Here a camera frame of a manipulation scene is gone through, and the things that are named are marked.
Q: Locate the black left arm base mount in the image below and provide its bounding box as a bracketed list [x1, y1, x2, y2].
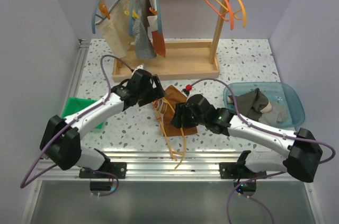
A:
[76, 148, 127, 179]

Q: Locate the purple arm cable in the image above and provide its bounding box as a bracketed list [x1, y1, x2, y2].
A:
[20, 55, 138, 189]
[190, 77, 336, 224]

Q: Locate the striped grey underwear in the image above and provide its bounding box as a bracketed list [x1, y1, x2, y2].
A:
[132, 0, 157, 59]

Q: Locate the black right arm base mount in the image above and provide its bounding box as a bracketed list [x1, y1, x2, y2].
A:
[219, 150, 267, 180]

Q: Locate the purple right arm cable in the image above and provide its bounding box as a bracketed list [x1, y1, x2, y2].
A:
[190, 77, 336, 224]

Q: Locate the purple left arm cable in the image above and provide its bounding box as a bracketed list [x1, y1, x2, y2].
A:
[20, 55, 138, 189]

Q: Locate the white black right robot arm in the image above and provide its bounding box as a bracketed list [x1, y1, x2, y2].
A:
[171, 94, 323, 183]

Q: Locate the wooden hanger rack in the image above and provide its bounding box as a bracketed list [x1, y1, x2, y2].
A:
[91, 0, 246, 82]

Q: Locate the yellow plastic hanger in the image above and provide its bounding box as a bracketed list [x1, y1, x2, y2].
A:
[153, 97, 186, 169]

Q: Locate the aluminium rail frame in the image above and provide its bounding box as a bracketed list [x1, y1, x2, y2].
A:
[20, 39, 325, 224]

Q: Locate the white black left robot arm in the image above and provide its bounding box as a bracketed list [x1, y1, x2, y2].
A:
[40, 69, 165, 178]

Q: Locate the teal plastic tub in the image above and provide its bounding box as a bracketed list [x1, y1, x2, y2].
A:
[224, 82, 305, 128]

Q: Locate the orange clothespin on hanger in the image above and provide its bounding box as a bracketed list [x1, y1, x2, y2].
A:
[99, 5, 111, 20]

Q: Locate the rust orange underwear on rack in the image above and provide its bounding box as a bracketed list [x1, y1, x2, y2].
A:
[147, 0, 166, 58]

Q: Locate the beige underwear on rack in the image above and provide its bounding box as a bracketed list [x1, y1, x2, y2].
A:
[95, 0, 134, 58]

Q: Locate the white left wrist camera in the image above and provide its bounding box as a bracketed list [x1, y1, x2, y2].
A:
[132, 64, 146, 74]

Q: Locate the green plastic bin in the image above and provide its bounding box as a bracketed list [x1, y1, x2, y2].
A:
[61, 97, 96, 118]

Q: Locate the yellow clothespin on hanger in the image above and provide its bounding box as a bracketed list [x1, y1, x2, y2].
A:
[124, 10, 140, 19]

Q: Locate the olive grey underwear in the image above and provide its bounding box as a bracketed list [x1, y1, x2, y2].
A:
[227, 88, 272, 121]

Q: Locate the brown underwear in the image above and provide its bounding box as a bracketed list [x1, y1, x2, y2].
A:
[153, 85, 198, 137]

